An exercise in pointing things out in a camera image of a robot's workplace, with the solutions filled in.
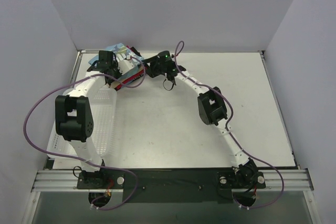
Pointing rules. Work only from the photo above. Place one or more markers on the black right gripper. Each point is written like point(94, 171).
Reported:
point(151, 69)

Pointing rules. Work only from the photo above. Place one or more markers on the aluminium front rail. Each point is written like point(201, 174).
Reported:
point(55, 181)

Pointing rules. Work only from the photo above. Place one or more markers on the white perforated plastic basket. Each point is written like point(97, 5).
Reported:
point(103, 112)

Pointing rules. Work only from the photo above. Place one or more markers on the red folded t shirt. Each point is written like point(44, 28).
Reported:
point(133, 78)

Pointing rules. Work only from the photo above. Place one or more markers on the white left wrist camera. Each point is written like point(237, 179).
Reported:
point(125, 65)

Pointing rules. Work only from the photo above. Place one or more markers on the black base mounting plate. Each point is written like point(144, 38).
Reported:
point(193, 185)

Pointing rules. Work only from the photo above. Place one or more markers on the black folded t shirt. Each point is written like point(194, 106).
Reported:
point(136, 51)

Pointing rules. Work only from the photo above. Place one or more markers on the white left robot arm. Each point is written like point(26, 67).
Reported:
point(73, 116)

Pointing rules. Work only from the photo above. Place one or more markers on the light blue t shirt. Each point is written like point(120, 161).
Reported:
point(103, 60)

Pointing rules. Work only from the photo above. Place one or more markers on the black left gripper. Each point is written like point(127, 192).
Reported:
point(110, 77)

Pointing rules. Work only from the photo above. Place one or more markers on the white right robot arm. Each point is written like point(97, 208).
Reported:
point(212, 109)

